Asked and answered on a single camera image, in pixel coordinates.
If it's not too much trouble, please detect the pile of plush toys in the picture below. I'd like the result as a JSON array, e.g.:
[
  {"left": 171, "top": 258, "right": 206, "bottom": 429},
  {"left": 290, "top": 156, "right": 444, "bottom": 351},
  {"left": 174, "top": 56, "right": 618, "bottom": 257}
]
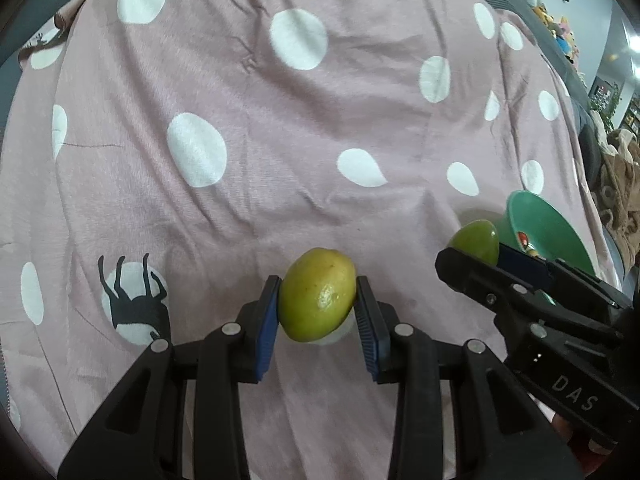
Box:
[{"left": 517, "top": 0, "right": 581, "bottom": 66}]

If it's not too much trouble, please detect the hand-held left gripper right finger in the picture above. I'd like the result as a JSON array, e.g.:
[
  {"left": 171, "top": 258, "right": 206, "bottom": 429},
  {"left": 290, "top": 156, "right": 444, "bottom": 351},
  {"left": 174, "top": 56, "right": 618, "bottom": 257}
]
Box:
[{"left": 354, "top": 276, "right": 583, "bottom": 480}]

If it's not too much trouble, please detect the dark shelf with small items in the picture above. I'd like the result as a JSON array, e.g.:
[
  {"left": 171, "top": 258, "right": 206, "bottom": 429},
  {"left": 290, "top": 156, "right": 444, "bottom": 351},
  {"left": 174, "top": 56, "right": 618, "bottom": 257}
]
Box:
[{"left": 587, "top": 75, "right": 640, "bottom": 136}]

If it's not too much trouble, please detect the small green jujube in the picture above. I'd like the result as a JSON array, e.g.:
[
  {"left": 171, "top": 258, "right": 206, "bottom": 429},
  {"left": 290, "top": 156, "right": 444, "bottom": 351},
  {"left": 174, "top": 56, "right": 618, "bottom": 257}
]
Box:
[{"left": 447, "top": 219, "right": 501, "bottom": 267}]

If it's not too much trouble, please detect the large green jujube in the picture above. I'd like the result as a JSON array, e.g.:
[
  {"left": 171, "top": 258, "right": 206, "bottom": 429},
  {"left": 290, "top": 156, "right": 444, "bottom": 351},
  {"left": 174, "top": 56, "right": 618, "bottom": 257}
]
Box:
[{"left": 277, "top": 247, "right": 358, "bottom": 343}]

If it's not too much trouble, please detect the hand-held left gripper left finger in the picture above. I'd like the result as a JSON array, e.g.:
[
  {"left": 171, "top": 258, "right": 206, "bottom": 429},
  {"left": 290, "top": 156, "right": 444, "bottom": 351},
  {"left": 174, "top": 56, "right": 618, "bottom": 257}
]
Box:
[{"left": 57, "top": 275, "right": 282, "bottom": 480}]

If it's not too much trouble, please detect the green plastic bowl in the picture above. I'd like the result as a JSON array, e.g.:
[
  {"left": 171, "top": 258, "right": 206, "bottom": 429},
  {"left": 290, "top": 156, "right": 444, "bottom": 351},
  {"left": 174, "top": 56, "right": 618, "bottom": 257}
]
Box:
[{"left": 502, "top": 190, "right": 598, "bottom": 306}]

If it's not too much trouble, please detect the pink printed blanket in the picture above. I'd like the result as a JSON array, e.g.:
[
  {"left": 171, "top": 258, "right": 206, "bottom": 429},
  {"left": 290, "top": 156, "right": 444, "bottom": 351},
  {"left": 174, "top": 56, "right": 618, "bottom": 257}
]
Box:
[{"left": 0, "top": 0, "right": 621, "bottom": 480}]

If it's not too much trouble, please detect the beige cloth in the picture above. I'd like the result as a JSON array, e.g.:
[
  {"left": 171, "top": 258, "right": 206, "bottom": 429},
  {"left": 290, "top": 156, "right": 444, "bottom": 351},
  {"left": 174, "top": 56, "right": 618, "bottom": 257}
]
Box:
[{"left": 597, "top": 129, "right": 640, "bottom": 266}]

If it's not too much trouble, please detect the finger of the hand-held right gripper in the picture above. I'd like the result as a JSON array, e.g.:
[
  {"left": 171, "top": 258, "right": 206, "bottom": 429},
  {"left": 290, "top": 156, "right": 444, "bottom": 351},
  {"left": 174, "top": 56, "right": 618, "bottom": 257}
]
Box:
[
  {"left": 434, "top": 247, "right": 626, "bottom": 346},
  {"left": 500, "top": 245, "right": 633, "bottom": 311}
]

